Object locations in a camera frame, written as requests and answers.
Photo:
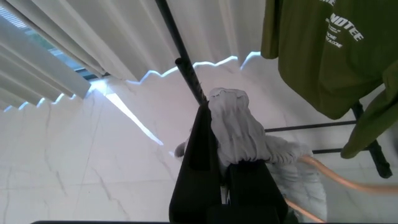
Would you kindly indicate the pale grey garment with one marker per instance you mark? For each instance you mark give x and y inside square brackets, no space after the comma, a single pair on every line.
[236,124]

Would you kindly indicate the window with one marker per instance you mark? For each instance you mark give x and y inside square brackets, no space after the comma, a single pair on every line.
[56,53]

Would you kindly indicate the pink clothes hanger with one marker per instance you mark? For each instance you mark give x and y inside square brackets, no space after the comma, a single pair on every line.
[342,181]

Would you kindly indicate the green shirt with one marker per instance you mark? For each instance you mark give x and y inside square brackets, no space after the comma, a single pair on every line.
[311,62]

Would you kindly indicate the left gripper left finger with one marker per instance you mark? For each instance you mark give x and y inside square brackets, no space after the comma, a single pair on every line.
[196,180]

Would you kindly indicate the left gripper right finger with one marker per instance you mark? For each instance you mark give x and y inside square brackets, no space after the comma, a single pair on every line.
[252,193]

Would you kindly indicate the black clothes rack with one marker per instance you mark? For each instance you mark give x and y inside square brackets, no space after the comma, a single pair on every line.
[177,40]

